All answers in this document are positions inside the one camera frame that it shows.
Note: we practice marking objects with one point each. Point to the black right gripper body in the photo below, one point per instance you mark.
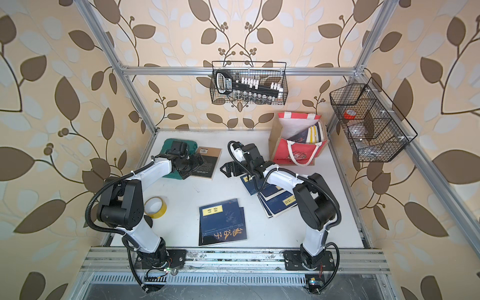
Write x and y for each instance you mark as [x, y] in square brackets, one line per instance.
[240, 168]

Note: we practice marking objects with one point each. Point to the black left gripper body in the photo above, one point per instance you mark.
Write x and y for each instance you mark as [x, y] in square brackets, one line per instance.
[191, 164]

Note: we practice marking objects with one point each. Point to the brown and black book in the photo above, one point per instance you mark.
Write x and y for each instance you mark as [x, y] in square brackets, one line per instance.
[210, 156]

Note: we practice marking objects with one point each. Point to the yellow cartoon man book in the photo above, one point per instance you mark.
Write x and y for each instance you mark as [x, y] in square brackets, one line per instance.
[312, 135]

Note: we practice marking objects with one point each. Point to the black and white large book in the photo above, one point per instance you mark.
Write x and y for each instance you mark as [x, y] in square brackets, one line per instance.
[321, 131]

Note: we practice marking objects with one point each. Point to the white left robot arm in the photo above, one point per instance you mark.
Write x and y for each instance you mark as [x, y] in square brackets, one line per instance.
[118, 208]

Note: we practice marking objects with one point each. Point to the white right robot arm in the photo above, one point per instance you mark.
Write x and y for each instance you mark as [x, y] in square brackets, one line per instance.
[317, 205]

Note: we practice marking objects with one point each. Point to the red and burlap canvas bag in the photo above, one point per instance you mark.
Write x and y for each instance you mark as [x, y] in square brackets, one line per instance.
[285, 152]

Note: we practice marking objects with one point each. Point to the green plastic tool case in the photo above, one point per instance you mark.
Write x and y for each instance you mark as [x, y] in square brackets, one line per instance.
[164, 166]

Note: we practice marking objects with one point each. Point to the navy book with yellow label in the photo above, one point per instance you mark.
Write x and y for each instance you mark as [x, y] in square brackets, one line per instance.
[270, 191]

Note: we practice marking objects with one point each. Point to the yellow tape roll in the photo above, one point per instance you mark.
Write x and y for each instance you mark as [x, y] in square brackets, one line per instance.
[155, 207]

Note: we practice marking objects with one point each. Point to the navy book yellow label front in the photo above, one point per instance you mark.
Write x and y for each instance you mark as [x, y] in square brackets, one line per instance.
[216, 218]

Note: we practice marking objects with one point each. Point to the dark book large white characters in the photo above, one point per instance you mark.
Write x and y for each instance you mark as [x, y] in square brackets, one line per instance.
[227, 234]

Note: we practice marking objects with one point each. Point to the socket wrench set in basket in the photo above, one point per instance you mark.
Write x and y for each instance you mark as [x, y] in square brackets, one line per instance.
[225, 84]

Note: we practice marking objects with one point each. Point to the red tape roll in basket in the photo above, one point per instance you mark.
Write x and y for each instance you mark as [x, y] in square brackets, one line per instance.
[350, 114]

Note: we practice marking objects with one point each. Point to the black wire basket back wall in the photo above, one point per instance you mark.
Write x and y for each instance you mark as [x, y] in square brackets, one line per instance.
[266, 71]

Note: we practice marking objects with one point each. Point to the black wire basket wall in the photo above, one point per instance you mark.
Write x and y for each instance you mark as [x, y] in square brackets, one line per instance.
[266, 71]
[380, 130]

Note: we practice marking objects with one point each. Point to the black wire basket right wall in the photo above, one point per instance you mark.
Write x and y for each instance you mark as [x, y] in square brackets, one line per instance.
[380, 130]

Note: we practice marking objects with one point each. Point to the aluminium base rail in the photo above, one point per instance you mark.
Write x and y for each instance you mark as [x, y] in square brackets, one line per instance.
[258, 266]

